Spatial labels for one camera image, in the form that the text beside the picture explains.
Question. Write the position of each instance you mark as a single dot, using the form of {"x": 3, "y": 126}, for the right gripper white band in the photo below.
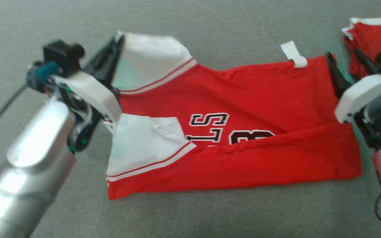
{"x": 359, "y": 92}

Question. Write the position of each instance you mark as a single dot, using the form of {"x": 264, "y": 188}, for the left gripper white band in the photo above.
{"x": 91, "y": 89}

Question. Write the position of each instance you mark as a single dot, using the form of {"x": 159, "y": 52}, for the red basketball jersey white sleeves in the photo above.
{"x": 260, "y": 96}

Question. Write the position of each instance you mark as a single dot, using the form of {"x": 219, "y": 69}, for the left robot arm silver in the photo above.
{"x": 28, "y": 165}

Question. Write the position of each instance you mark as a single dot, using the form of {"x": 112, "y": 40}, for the folded red garment stack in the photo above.
{"x": 375, "y": 36}

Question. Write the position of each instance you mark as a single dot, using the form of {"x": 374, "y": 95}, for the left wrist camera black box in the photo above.
{"x": 61, "y": 54}

